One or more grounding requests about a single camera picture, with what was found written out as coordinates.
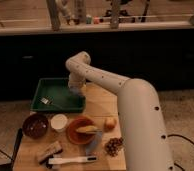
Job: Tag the dark red bowl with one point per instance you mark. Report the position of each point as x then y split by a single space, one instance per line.
35 126

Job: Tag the orange plate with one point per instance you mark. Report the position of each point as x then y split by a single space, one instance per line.
79 138

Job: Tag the silver fork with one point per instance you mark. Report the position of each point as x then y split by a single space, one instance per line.
47 102

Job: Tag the green plastic tray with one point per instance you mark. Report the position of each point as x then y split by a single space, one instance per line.
57 91

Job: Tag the yellow corn cob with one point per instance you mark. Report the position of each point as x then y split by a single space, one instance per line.
90 129

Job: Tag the white handled brush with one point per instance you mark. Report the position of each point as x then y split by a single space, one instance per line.
61 161

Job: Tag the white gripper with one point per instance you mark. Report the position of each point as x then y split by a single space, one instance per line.
76 81

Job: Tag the white cup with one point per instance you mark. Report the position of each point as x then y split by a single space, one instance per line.
59 122

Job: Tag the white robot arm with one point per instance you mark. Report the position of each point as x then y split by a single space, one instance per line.
142 124

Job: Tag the grey blue knife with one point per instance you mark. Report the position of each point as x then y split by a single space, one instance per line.
90 147

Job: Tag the wooden scrub brush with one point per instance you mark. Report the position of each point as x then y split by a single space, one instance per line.
50 150

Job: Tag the bunch of dark grapes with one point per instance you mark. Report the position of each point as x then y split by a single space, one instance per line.
113 146

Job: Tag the red yellow apple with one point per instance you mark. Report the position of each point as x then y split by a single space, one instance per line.
110 123

